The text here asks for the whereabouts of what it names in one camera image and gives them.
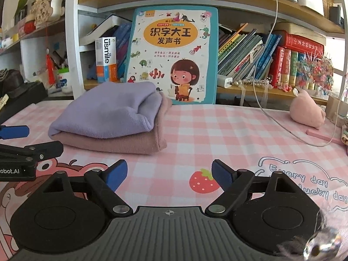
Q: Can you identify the black case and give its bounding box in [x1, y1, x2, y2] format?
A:
[0, 82, 49, 124]

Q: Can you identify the red tassel ornament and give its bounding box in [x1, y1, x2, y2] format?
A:
[46, 54, 56, 85]

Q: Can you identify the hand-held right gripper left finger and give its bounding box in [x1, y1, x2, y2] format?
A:
[35, 159, 134, 218]

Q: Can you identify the white charging cable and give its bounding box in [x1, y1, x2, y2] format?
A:
[250, 0, 348, 147]

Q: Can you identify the teal children's picture book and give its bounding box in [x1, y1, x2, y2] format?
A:
[124, 5, 219, 105]

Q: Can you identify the red thick dictionary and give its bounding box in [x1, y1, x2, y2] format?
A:
[281, 31, 325, 56]

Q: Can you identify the pink plush toy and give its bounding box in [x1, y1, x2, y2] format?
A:
[289, 86, 326, 129]

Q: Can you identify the red upright book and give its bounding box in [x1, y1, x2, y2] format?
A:
[269, 46, 285, 88]

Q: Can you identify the row of leaning colourful books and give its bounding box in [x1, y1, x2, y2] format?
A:
[217, 23, 282, 80]

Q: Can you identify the white cup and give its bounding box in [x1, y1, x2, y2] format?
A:
[57, 69, 72, 93]

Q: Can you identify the silver sparkly ornament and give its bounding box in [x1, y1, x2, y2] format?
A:
[277, 227, 343, 261]

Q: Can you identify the pink flat stick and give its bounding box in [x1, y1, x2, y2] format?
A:
[307, 129, 341, 144]

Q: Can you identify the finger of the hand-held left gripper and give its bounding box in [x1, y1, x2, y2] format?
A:
[0, 141, 64, 166]
[0, 125, 30, 140]

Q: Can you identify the beige flat box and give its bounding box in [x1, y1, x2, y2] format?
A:
[273, 22, 327, 45]

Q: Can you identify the colourful bead ornament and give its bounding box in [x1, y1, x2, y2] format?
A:
[298, 54, 333, 90]

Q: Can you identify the pearl bead string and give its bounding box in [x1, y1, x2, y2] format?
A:
[234, 77, 272, 87]

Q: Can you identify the pink checked blanket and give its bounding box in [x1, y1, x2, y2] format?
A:
[0, 99, 348, 261]

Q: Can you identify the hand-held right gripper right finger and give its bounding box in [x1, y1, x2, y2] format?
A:
[205, 159, 302, 218]

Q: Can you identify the white charger plug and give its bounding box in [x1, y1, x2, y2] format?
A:
[217, 75, 234, 89]

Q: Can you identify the pink and purple sweater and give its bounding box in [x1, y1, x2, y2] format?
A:
[48, 82, 173, 155]

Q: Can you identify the small black device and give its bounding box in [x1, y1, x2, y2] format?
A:
[329, 5, 343, 28]

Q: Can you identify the white and orange carton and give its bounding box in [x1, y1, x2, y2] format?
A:
[95, 37, 119, 83]

